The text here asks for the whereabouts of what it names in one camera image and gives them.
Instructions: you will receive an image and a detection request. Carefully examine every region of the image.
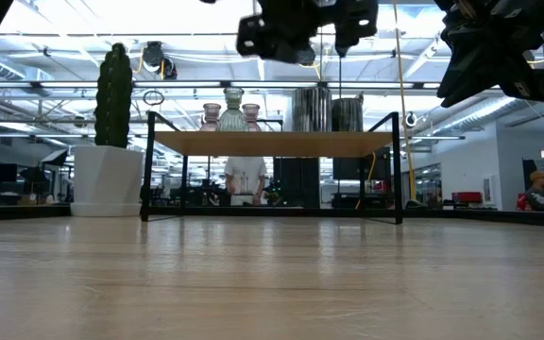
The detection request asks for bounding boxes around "pink ribbed glass candlestick holder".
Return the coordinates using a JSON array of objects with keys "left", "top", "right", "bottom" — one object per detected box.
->
[
  {"left": 242, "top": 103, "right": 263, "bottom": 132},
  {"left": 199, "top": 103, "right": 221, "bottom": 132}
]

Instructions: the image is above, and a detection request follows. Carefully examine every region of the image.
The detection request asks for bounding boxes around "wooden shelf with black legs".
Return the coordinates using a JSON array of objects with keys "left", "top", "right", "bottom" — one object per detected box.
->
[{"left": 140, "top": 111, "right": 404, "bottom": 226}]

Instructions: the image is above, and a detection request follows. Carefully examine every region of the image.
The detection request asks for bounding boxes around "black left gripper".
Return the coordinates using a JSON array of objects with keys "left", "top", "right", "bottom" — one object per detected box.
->
[{"left": 236, "top": 0, "right": 380, "bottom": 66}]

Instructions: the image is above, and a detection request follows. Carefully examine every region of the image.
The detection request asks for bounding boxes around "clear ribbed glass vase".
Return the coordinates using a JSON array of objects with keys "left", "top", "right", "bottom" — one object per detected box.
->
[{"left": 217, "top": 87, "right": 248, "bottom": 132}]

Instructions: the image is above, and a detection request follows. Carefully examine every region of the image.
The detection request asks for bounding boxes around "red box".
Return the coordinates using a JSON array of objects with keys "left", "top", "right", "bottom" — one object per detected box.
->
[{"left": 450, "top": 191, "right": 484, "bottom": 204}]

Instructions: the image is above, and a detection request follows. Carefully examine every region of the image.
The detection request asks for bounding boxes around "black aluminium table frame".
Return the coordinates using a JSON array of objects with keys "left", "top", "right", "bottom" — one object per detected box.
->
[{"left": 0, "top": 203, "right": 544, "bottom": 229}]

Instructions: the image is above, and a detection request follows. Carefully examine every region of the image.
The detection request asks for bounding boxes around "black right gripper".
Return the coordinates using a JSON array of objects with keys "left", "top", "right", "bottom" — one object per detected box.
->
[{"left": 434, "top": 0, "right": 544, "bottom": 109}]

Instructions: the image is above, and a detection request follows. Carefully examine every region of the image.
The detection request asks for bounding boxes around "green cactus plant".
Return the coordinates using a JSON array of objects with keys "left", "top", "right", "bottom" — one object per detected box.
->
[{"left": 93, "top": 42, "right": 134, "bottom": 150}]

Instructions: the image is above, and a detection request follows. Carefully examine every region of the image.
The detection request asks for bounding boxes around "yellow hanging cable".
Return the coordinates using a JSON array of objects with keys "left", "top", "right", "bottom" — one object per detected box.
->
[{"left": 392, "top": 0, "right": 417, "bottom": 202}]

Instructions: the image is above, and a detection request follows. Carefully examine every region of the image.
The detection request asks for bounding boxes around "black ceiling cable reel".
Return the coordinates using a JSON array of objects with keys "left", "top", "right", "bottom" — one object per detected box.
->
[{"left": 142, "top": 41, "right": 165, "bottom": 68}]

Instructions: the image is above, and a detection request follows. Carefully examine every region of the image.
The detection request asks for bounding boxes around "white faceted planter pot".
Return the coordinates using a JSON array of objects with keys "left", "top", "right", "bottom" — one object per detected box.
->
[{"left": 69, "top": 144, "right": 145, "bottom": 218}]

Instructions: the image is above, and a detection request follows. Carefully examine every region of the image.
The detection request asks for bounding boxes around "black cabinet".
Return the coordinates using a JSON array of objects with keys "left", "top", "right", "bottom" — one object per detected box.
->
[{"left": 274, "top": 158, "right": 321, "bottom": 209}]

